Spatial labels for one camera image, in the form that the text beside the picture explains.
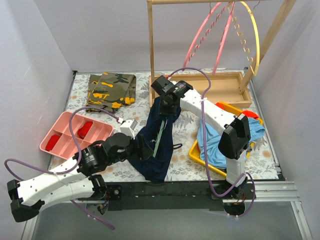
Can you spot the camouflage shorts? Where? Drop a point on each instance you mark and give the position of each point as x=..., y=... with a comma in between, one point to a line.
x=111, y=91

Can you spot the floral table mat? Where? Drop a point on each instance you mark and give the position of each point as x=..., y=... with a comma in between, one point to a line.
x=260, y=164

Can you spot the red cloth in tray front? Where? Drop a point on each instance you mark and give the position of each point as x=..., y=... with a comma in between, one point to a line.
x=52, y=142

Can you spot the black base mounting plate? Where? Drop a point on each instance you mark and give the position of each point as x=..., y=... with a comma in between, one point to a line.
x=170, y=195

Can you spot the red cloth in tray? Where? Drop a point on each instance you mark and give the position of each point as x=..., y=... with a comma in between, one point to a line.
x=83, y=131
x=52, y=142

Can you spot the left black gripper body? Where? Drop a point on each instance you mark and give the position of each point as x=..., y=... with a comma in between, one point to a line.
x=146, y=148

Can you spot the light blue shorts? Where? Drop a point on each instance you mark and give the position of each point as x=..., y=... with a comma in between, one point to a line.
x=214, y=156

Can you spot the pink hanger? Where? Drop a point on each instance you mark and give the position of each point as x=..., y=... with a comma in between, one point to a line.
x=223, y=39
x=198, y=39

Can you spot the orange garment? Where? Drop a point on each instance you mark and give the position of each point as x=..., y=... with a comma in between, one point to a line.
x=236, y=111

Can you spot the pink hanger right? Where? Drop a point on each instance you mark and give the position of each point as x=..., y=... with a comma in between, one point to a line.
x=223, y=39

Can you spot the wooden clothes rack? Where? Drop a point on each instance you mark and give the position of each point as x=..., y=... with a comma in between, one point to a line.
x=229, y=87

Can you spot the navy blue shorts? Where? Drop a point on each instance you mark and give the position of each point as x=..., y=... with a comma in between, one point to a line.
x=155, y=169

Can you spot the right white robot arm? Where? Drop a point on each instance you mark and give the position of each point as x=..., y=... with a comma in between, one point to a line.
x=234, y=130

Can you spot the pink divided organizer tray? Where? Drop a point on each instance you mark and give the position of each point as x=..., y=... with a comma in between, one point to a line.
x=66, y=126

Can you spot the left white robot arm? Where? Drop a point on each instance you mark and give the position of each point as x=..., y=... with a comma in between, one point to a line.
x=77, y=178

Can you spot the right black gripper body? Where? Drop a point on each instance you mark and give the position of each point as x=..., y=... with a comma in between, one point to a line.
x=165, y=110

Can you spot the green hanger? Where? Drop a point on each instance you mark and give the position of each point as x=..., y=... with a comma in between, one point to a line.
x=159, y=136

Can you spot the yellow plastic tray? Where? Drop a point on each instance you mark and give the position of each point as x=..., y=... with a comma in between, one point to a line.
x=194, y=154

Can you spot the red cloth in tray rear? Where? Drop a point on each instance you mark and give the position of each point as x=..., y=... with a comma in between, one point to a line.
x=83, y=131

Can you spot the pink hanger left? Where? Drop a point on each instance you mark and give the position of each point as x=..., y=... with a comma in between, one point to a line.
x=198, y=39

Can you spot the yellow hanger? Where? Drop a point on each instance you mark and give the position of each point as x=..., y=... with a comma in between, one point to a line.
x=254, y=62

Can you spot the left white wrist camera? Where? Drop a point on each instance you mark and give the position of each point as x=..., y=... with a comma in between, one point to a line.
x=128, y=127

